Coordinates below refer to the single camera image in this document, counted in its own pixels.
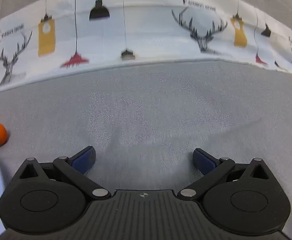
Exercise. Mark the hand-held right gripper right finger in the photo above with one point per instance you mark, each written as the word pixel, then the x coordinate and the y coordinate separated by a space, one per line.
pixel 204 162

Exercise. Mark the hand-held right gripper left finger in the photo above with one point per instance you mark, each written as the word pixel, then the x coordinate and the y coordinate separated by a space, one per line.
pixel 82 161

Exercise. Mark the grey and white printed cloth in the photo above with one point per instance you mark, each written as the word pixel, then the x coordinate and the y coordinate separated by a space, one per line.
pixel 148 110

